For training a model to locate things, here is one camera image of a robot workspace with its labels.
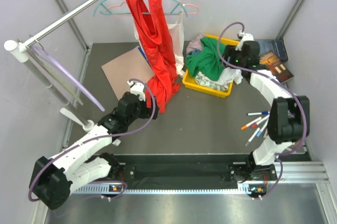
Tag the metal clothes rail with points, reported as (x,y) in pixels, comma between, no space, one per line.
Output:
(55,25)

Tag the green tank top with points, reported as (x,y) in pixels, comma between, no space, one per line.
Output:
(207,61)

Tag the orange cover paperback book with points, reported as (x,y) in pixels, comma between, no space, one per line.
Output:
(276,66)

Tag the red tank top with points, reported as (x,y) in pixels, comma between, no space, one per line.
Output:
(155,38)

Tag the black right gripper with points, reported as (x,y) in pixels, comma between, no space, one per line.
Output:
(229,51)

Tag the clear plastic hanger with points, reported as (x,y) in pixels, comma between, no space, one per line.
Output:
(41,70)

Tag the red cap marker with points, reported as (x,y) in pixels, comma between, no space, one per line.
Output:
(260,121)

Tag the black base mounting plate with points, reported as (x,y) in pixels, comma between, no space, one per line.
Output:
(185,171)

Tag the orange cap marker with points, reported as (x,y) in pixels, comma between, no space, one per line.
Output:
(251,123)

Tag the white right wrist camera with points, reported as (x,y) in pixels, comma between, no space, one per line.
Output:
(243,37)

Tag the lavender plastic hanger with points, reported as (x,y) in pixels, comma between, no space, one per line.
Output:
(64,71)

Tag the light blue cap marker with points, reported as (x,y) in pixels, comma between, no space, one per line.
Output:
(262,129)

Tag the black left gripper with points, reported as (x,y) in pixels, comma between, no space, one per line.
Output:
(148,112)

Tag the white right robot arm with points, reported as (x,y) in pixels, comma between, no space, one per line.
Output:
(289,116)

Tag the blue hardcover book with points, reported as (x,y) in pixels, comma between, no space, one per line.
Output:
(273,45)

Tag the grey slotted cable duct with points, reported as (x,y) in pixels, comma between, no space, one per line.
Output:
(116,188)

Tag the brown cardboard sheet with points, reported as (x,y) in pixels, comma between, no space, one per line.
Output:
(131,64)

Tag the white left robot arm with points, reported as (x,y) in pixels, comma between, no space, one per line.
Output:
(54,179)

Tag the pink garment in bin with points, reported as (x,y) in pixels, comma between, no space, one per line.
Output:
(195,44)

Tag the white patterned garment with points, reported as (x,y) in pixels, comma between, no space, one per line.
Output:
(228,75)

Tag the yellow plastic bin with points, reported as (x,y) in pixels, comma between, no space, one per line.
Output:
(190,83)

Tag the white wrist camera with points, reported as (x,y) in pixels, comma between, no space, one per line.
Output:
(243,37)
(137,88)

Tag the teal plastic hanger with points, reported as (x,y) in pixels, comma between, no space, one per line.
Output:
(102,8)

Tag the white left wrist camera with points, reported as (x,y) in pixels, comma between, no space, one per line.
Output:
(137,88)

